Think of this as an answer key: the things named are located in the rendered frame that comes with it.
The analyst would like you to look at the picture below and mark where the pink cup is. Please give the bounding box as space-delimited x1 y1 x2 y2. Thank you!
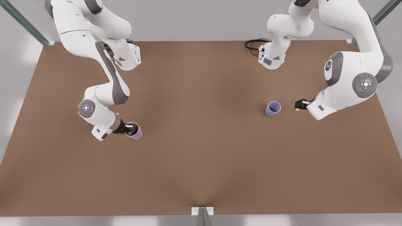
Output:
124 122 143 140

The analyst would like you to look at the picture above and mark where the purple cup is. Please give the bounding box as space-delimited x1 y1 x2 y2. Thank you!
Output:
265 101 282 117

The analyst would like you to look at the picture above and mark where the black cable loop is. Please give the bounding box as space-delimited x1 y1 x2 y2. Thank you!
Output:
244 39 271 56

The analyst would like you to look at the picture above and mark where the silver frame post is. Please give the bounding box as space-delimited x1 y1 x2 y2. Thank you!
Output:
192 207 214 226
346 0 402 44
0 0 55 46

